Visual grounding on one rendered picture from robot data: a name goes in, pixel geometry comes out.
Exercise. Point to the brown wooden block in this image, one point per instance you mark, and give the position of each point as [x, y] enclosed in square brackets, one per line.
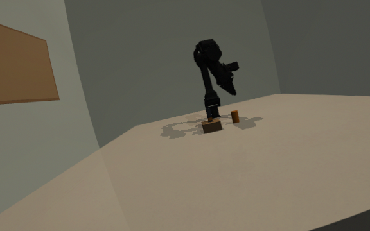
[213, 126]

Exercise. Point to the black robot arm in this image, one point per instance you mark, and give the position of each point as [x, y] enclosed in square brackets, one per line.
[208, 57]

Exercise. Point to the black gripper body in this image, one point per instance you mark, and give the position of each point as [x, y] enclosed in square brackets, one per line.
[220, 74]

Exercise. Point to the orange-brown tapered cylinder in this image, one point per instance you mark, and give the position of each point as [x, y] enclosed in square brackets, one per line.
[234, 115]

